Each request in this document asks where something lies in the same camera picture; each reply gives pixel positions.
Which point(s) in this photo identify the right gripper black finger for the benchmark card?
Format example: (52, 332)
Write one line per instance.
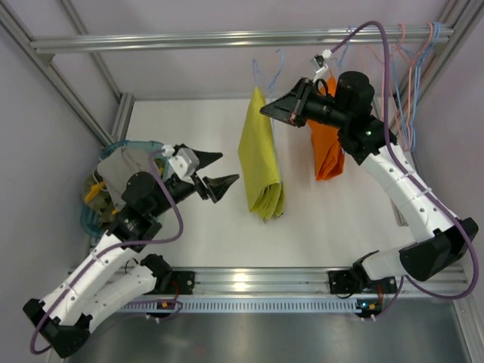
(286, 101)
(278, 113)

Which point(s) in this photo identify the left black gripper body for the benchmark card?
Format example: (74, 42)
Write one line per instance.
(202, 183)

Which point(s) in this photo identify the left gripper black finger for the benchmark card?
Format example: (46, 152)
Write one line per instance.
(217, 187)
(200, 159)

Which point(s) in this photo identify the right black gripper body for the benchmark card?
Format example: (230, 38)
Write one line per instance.
(301, 102)

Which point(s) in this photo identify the yellow-green trousers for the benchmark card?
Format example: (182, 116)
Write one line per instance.
(259, 162)

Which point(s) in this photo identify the orange trousers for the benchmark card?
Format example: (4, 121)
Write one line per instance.
(329, 158)

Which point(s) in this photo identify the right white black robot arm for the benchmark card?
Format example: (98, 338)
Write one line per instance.
(440, 237)

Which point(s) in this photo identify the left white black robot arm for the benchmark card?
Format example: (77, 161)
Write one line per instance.
(145, 179)

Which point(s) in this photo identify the teal laundry basket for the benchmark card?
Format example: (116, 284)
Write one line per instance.
(89, 219)

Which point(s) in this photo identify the clothes pile in basket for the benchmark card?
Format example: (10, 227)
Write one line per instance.
(113, 174)

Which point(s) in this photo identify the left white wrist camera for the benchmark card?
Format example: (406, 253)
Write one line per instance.
(182, 162)

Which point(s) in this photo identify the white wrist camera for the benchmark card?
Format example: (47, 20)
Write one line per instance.
(182, 162)
(320, 64)

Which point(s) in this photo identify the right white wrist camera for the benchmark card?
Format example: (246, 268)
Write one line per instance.
(320, 64)

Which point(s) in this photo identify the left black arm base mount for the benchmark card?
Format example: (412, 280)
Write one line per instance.
(175, 282)

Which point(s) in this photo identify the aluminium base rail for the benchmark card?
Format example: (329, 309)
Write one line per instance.
(301, 282)

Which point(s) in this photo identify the bunch of empty wire hangers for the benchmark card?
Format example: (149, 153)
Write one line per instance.
(405, 90)

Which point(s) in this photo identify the perforated cable duct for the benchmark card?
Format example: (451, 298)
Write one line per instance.
(315, 304)

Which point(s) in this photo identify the left aluminium frame post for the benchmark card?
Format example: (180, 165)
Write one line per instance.
(19, 33)

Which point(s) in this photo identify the aluminium hanging rail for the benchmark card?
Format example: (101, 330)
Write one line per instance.
(232, 39)

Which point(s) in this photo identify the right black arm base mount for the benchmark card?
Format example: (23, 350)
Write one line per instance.
(352, 281)

